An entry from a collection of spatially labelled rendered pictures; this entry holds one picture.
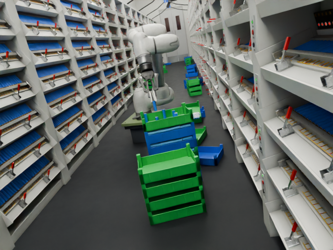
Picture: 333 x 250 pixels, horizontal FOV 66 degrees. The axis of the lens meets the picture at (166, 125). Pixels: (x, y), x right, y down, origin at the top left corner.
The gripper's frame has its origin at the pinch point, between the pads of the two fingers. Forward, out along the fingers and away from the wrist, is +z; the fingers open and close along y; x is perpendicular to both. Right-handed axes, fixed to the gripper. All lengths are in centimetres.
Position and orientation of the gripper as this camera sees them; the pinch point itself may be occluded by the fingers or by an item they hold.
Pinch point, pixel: (152, 96)
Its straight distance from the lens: 157.8
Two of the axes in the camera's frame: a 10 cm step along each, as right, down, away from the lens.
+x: 0.6, -1.4, -9.9
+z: 2.2, 9.7, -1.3
